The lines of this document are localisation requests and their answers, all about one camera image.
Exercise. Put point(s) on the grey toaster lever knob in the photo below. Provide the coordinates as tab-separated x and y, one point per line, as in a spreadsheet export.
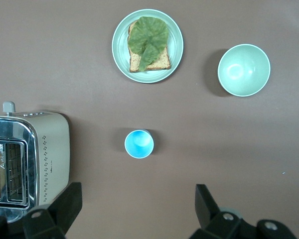
9	107

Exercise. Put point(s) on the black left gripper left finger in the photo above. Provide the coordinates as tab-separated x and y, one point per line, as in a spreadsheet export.
64	206

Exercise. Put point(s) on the toasted bread slice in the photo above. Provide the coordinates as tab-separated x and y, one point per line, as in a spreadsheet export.
160	62

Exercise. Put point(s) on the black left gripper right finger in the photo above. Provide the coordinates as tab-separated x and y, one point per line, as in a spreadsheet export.
206	209

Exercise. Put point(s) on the green lettuce leaf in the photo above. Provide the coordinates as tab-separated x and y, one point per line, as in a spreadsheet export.
148	35

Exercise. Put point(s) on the beige and chrome toaster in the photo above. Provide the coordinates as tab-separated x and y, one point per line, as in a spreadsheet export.
52	154

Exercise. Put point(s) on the pale green bowl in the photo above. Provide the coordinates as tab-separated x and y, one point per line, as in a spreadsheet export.
243	69

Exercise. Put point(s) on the pale green round plate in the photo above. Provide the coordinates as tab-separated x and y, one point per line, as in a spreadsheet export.
175	44

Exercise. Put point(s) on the blue plastic cup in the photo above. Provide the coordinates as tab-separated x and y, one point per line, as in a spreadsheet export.
139	144

